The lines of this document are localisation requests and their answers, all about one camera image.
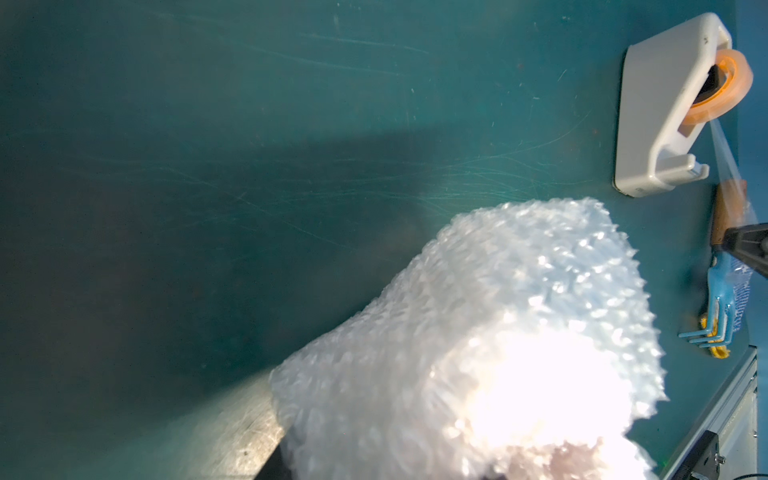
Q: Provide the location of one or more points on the white tape dispenser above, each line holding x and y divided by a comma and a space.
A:
661, 78

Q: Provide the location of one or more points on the blue dotted work glove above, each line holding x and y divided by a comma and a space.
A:
740, 277

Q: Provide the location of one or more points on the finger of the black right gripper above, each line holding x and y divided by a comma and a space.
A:
749, 245

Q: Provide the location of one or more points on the clear bubble wrap sheet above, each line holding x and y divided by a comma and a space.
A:
518, 344

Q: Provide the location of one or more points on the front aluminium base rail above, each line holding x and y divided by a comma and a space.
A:
724, 442

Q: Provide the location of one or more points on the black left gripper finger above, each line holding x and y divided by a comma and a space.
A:
274, 468

